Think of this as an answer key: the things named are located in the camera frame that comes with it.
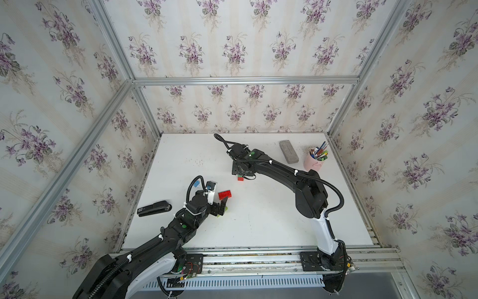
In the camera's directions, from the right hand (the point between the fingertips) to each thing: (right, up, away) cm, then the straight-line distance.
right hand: (242, 173), depth 94 cm
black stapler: (-40, -15, -9) cm, 44 cm away
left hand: (-11, -9, -10) cm, 17 cm away
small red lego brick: (0, -4, +5) cm, 6 cm away
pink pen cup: (+37, +5, +3) cm, 37 cm away
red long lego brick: (-9, -10, -3) cm, 14 cm away
